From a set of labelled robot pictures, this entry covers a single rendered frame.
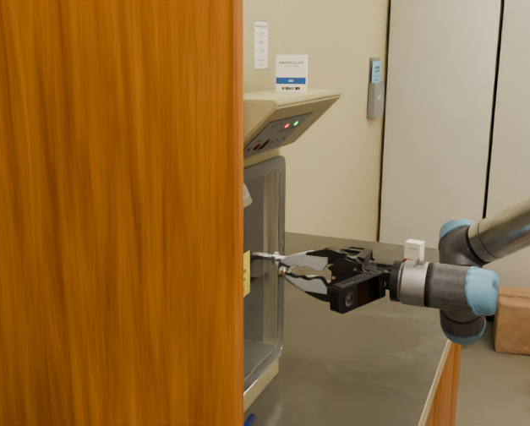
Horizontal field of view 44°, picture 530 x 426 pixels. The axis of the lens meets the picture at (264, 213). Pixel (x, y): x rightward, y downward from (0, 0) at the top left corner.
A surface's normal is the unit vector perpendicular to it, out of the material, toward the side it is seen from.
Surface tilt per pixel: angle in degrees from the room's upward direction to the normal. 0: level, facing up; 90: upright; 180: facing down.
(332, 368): 0
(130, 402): 90
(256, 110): 90
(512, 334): 92
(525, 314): 87
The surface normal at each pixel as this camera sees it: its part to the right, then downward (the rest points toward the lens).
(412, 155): -0.38, 0.22
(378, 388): 0.00, -0.97
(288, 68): -0.09, 0.23
